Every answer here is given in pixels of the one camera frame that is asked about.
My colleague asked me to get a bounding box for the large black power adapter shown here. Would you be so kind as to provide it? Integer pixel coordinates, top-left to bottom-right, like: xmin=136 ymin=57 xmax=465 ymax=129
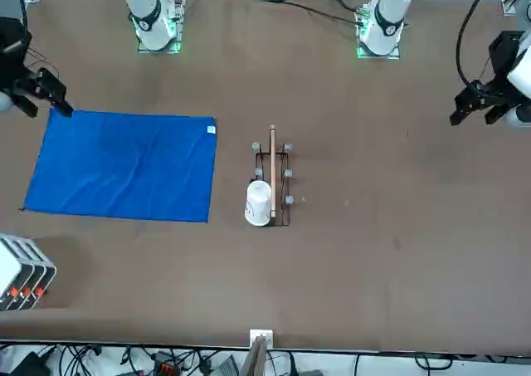
xmin=6 ymin=350 xmax=53 ymax=376

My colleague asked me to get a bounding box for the aluminium camera mast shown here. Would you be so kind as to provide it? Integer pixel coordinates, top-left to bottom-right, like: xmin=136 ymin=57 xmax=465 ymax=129
xmin=239 ymin=336 xmax=270 ymax=376

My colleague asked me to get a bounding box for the black wire cup rack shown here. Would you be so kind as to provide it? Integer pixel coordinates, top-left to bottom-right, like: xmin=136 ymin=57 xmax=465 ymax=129
xmin=251 ymin=124 xmax=295 ymax=228

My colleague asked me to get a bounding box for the orange and black device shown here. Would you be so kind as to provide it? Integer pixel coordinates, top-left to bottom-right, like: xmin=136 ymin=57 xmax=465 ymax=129
xmin=153 ymin=359 xmax=180 ymax=376

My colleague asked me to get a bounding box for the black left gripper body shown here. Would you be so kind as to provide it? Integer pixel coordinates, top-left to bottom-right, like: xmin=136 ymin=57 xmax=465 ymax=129
xmin=476 ymin=30 xmax=525 ymax=98

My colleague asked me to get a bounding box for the white stacked drawer box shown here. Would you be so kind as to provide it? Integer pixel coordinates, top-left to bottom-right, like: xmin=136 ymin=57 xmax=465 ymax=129
xmin=0 ymin=233 xmax=57 ymax=312

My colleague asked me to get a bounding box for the mast foot bracket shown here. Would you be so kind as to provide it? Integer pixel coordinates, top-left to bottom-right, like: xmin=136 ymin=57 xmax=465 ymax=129
xmin=249 ymin=329 xmax=275 ymax=348

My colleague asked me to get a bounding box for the blue towel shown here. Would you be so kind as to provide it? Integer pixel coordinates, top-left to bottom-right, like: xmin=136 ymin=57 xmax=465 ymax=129
xmin=19 ymin=108 xmax=220 ymax=224

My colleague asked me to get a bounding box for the white cup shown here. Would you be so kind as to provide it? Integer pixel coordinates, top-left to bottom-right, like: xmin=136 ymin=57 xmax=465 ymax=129
xmin=243 ymin=179 xmax=274 ymax=227

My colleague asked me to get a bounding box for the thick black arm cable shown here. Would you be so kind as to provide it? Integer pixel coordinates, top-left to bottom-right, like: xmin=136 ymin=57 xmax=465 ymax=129
xmin=455 ymin=0 xmax=497 ymax=93

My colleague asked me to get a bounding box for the thin black table cable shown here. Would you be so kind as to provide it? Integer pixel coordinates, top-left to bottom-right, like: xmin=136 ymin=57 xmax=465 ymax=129
xmin=261 ymin=0 xmax=362 ymax=25

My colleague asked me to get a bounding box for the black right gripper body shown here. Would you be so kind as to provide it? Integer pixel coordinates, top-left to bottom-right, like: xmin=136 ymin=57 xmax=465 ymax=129
xmin=0 ymin=17 xmax=42 ymax=99

